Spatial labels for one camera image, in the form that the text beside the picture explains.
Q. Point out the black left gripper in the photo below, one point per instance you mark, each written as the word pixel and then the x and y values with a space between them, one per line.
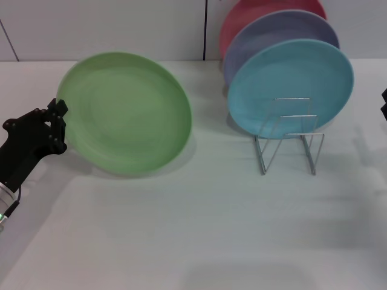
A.
pixel 21 151

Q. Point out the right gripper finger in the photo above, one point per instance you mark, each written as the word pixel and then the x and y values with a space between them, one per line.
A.
pixel 385 105

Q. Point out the green plate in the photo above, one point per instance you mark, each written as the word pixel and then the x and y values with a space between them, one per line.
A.
pixel 127 114

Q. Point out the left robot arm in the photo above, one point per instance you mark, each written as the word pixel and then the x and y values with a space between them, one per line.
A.
pixel 4 196

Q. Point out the light blue plate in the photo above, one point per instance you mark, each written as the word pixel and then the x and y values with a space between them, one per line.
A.
pixel 290 75

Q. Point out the purple plate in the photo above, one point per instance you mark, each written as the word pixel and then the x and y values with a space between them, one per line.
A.
pixel 272 33

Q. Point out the red plate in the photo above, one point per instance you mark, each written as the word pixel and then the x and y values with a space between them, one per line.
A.
pixel 242 18

